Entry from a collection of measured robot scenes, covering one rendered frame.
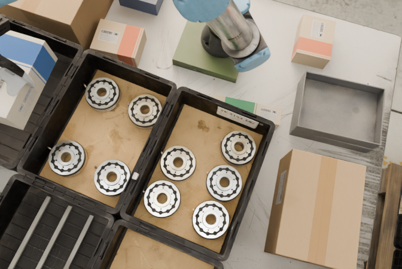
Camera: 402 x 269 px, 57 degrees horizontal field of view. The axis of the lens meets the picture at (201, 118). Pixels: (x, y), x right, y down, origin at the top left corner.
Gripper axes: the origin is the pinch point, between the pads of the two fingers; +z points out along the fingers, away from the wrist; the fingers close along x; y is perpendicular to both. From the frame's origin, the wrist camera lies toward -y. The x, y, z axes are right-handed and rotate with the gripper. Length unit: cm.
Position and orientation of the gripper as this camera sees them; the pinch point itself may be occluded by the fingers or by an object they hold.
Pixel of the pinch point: (6, 75)
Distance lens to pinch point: 97.4
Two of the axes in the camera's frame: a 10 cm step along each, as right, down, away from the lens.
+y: -2.9, 9.1, -3.0
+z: -0.3, 3.1, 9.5
